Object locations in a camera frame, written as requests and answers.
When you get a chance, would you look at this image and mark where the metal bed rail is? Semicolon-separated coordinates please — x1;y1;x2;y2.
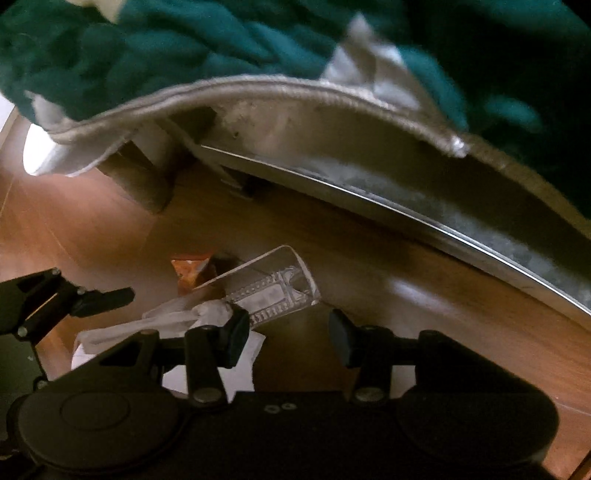
198;142;591;320

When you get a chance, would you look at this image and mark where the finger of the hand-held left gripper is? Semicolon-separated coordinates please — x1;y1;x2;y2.
0;268;136;343

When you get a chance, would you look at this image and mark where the white tissue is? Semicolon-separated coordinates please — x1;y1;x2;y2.
71;298;267;398

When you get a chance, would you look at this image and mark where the clear plastic tray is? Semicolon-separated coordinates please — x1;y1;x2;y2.
191;245;322;331

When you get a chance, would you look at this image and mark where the teal fleece blanket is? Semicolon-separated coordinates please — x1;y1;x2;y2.
0;0;591;220

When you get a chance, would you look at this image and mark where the orange snack wrapper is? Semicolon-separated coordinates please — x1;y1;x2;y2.
170;252;216;297

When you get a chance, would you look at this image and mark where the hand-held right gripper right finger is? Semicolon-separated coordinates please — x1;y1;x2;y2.
328;308;490;404

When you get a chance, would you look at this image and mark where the white bed sheet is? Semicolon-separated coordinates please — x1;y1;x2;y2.
22;13;471;179

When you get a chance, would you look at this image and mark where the wooden bed leg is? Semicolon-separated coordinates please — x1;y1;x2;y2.
98;137;175;216

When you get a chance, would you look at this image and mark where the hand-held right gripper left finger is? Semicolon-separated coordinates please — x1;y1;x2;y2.
92;302;252;409

